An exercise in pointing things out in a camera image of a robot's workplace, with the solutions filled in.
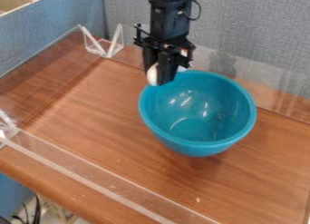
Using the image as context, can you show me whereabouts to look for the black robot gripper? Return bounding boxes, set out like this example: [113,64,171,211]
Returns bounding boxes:
[135,0,195,85]

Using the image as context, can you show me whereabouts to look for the white brown toy mushroom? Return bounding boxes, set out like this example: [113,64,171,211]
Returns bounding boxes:
[145,51,189,86]

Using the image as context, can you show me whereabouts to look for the blue plastic bowl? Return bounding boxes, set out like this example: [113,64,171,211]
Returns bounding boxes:
[137,70,256,157]

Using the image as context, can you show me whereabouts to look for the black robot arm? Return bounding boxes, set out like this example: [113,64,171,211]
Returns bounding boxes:
[135,0,196,86]

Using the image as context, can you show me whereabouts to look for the clear acrylic back barrier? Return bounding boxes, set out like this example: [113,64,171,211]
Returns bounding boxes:
[120,25,310,99]

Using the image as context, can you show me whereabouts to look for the clear acrylic barrier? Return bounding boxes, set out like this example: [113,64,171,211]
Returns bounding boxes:
[0,109,219,224]
[120,25,310,99]

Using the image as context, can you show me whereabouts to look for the blue partition with wooden shelf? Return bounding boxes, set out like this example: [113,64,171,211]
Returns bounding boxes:
[0,0,105,75]

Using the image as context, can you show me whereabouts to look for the clear acrylic front barrier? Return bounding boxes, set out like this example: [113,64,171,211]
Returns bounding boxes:
[0,109,219,224]

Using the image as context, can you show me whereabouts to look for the clear acrylic corner bracket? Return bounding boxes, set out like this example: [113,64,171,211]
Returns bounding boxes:
[81,24,124,58]

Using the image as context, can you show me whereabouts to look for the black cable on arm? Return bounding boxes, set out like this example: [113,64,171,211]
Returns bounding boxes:
[179,0,201,22]

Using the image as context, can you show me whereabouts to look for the black cables under table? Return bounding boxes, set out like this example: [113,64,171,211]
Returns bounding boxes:
[0,194,42,224]

